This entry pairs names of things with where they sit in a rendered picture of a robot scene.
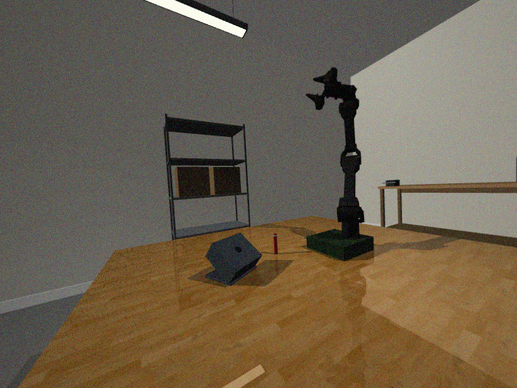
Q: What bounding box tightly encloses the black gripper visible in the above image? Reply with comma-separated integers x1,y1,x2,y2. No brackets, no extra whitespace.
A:
306,67,343,110

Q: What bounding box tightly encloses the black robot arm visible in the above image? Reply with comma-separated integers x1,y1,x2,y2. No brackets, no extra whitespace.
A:
323,72,365,240

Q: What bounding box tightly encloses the dark grey sloped panel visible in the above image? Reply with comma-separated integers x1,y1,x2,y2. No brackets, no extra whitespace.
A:
205,233,262,286

